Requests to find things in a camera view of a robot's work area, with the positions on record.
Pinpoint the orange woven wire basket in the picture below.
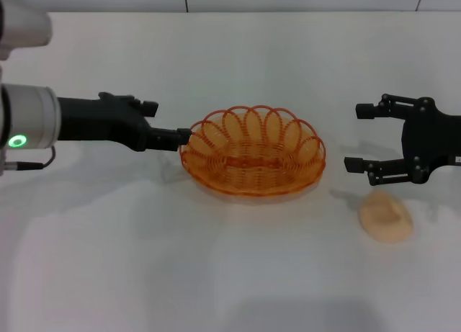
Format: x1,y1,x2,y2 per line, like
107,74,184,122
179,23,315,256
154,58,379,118
179,103,327,197

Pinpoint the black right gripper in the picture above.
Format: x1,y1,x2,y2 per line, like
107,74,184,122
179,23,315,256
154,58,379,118
343,92,461,187

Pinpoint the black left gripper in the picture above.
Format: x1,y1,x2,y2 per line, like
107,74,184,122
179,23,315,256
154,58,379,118
56,91,193,153

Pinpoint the pale beige bread bun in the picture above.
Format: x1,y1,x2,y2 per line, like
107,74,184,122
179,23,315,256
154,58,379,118
358,189,415,244

